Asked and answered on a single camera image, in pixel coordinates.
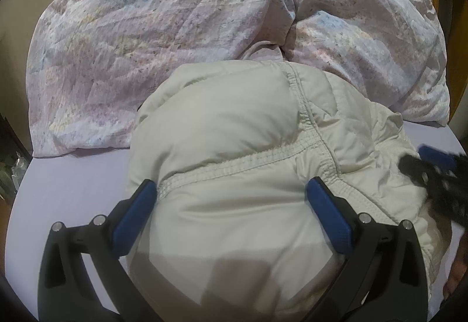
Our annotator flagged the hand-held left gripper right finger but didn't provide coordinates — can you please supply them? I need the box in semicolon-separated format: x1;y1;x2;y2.
305;177;429;322

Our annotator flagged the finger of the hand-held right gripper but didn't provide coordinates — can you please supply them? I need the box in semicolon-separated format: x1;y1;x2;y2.
398;155;468;228
418;144;468;176

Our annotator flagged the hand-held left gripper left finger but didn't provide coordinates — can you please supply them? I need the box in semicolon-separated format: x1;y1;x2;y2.
37;179;159;322

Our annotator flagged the cream puffer jacket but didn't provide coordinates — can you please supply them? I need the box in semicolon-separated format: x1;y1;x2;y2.
124;59;454;322

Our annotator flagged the person's right hand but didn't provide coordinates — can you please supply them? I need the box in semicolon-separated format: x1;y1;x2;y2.
442;252;468;302

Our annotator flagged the lavender bed sheet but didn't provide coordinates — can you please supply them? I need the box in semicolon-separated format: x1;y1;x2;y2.
5;117;467;322

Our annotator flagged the blurred clutter pile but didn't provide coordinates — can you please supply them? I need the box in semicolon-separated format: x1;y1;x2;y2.
0;117;30;202

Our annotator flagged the pastel floral quilt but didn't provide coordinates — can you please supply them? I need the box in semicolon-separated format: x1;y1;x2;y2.
26;0;451;159

